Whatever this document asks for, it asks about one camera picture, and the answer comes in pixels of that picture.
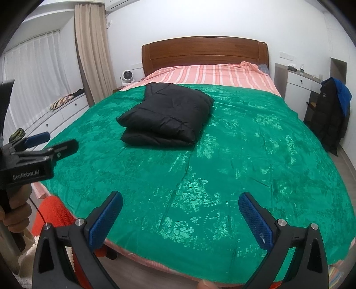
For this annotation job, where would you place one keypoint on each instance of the wooden headboard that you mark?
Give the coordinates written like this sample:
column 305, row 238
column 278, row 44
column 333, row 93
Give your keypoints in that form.
column 205, row 51

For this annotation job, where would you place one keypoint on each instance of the black coat on chair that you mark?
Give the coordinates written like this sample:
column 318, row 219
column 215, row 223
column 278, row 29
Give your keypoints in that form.
column 325, row 119

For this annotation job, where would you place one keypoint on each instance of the tissue box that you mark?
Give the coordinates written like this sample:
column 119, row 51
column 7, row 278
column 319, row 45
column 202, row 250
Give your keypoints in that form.
column 292, row 67

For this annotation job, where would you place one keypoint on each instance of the small white fan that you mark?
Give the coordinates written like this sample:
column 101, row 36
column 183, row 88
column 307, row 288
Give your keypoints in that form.
column 127, row 76

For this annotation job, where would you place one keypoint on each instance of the green patterned bedspread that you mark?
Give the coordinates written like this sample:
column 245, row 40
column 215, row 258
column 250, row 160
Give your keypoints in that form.
column 222, row 166

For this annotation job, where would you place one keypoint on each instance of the white drawer cabinet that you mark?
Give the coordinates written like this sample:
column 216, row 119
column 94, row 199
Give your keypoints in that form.
column 69, row 114

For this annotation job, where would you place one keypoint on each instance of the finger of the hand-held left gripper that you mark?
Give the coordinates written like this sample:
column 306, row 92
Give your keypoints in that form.
column 37, row 139
column 61, row 148

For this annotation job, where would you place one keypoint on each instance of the person's right hand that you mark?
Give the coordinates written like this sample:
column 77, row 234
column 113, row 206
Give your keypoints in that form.
column 205, row 284

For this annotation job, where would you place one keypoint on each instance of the black puffer jacket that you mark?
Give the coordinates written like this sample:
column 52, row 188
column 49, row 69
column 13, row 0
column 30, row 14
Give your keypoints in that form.
column 167, row 116

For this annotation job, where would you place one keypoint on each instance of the white sheer curtain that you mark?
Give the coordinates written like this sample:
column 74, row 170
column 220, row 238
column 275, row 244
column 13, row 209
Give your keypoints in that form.
column 41, row 69

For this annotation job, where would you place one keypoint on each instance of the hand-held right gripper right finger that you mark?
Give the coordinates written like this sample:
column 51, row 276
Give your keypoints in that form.
column 257, row 222

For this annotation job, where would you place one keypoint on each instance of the striped cushion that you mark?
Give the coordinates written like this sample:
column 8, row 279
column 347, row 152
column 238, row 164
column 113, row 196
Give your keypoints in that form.
column 61, row 102

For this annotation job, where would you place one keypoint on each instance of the person's left hand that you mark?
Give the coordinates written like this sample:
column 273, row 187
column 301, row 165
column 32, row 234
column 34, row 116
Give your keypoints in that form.
column 19, row 207

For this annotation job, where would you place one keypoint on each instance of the pink striped bed sheet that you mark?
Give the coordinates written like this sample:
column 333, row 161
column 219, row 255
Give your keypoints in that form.
column 208, row 75

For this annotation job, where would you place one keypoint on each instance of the white nightstand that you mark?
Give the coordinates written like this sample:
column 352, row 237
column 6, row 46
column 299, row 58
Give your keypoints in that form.
column 300, row 89

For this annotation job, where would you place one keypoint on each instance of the white air conditioner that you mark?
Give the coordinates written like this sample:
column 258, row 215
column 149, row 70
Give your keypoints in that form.
column 116, row 4

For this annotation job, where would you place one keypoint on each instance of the blue garment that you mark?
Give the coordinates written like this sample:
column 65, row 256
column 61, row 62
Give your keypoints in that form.
column 343, row 94

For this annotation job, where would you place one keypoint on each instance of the beige curtain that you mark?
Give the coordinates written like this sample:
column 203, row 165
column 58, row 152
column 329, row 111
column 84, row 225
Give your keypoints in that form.
column 94, row 55

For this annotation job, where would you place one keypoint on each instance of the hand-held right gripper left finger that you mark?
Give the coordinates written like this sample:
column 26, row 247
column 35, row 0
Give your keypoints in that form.
column 107, row 222

